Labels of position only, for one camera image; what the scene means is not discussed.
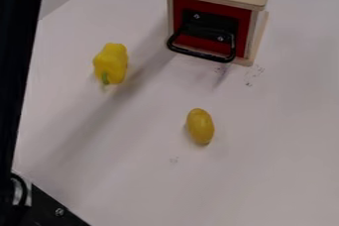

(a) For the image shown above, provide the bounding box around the yellow toy pepper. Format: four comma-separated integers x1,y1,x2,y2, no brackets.
91,42,130,86

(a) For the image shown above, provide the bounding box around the yellow toy potato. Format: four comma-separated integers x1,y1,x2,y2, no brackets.
183,107,216,146

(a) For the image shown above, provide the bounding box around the red drawer with black handle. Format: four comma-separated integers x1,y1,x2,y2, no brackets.
165,0,254,64

